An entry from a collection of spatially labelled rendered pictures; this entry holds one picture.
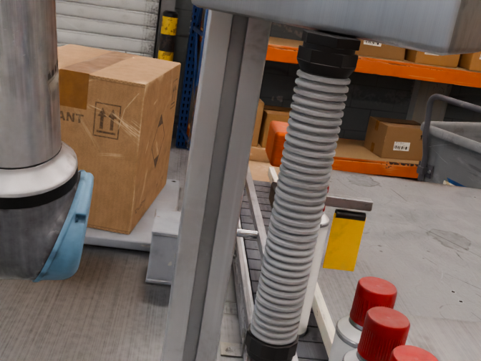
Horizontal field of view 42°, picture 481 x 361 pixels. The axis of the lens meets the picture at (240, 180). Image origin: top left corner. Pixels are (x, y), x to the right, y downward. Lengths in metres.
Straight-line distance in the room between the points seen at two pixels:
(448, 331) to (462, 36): 0.65
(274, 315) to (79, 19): 4.50
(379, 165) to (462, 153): 1.91
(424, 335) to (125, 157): 0.55
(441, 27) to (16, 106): 0.37
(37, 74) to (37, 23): 0.04
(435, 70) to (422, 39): 4.44
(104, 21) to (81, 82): 3.77
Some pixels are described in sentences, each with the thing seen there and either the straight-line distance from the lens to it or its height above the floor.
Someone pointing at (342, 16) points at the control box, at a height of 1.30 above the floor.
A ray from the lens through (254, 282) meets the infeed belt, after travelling 0.96.
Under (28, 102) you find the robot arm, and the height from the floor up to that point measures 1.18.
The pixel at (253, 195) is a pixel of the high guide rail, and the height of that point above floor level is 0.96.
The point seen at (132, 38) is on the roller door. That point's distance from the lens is 4.88.
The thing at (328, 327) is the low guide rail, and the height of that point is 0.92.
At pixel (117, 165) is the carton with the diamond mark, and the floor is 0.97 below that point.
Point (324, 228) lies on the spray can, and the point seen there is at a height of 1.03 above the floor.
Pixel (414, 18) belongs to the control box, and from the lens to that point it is 0.36.
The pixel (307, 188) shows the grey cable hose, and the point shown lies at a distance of 0.37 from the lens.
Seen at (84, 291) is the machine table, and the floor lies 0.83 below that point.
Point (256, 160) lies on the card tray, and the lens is 1.75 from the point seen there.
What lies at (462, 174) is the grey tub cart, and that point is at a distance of 2.94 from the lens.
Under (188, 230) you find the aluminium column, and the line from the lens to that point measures 0.50.
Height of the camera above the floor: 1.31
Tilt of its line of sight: 18 degrees down
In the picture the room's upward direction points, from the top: 9 degrees clockwise
